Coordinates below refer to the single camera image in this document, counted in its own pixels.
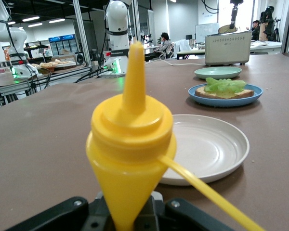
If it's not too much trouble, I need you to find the white power cable with plug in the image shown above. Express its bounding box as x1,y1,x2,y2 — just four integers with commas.
144,51,206,67

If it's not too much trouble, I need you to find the pale beige round plate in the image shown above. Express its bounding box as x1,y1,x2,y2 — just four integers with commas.
158,114,250,186

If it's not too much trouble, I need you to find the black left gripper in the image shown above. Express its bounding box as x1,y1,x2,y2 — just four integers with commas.
229,0,244,29

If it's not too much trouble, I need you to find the seated person grey jacket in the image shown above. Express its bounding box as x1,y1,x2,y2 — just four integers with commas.
144,32,175,62

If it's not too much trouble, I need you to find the person in dark top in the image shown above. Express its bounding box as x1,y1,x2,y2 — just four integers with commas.
251,20,261,41

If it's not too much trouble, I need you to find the black base power cable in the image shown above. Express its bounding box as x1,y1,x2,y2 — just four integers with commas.
74,65,113,84

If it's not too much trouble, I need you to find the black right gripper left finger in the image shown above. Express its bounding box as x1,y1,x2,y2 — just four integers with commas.
4,192,118,231

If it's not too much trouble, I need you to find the aluminium frame post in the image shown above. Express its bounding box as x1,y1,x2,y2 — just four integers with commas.
72,0,92,69

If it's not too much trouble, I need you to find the blue round plate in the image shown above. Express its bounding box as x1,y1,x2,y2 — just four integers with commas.
187,83,264,108

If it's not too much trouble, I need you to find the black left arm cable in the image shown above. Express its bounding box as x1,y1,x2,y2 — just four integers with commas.
201,0,220,15

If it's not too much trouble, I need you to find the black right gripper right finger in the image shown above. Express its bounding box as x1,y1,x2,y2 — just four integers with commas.
134,191,236,231

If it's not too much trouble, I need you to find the yellow squeeze bottle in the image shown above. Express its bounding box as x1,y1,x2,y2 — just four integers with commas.
85,40,267,231

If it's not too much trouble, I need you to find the aluminium arm base plate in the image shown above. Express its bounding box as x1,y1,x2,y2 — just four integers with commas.
97,71,128,78

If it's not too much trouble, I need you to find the white whiteboard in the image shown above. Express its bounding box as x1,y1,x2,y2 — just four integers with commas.
195,23,220,44

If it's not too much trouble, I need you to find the pale green round plate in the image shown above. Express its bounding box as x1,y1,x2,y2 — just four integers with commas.
194,66,243,80

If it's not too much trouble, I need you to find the beige metal toaster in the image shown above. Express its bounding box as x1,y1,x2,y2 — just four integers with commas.
204,30,253,67

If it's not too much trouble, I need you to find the brown bread slice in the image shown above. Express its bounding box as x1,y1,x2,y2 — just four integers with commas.
218,25,238,34
195,85,255,100

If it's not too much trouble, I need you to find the basket of bread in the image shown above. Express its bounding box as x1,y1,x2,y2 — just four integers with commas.
30,60,78,72

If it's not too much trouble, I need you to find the blue topped display fridge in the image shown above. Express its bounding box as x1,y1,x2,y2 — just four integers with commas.
49,34,78,60

